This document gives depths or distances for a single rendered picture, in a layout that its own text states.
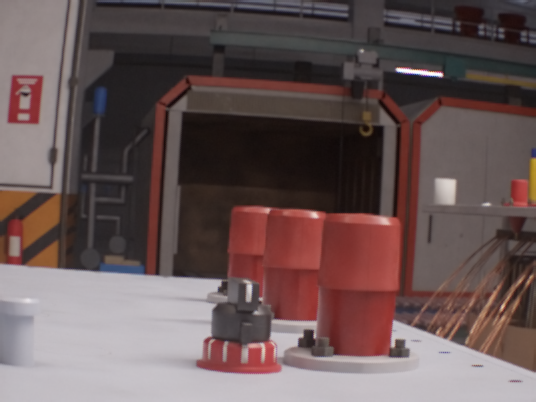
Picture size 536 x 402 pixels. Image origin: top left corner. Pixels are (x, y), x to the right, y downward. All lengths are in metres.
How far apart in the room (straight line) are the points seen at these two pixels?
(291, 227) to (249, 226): 0.33
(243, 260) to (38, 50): 10.06
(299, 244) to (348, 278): 0.33
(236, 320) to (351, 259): 0.12
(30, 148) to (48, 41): 1.04
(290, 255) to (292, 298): 0.05
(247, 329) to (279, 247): 0.40
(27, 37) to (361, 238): 10.74
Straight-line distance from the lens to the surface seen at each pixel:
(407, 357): 1.09
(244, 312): 1.03
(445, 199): 4.64
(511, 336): 4.04
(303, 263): 1.40
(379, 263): 1.08
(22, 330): 0.95
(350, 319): 1.08
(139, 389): 0.90
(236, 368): 1.02
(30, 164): 11.66
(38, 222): 11.65
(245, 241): 1.73
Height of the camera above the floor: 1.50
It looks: level
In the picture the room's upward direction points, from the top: 3 degrees clockwise
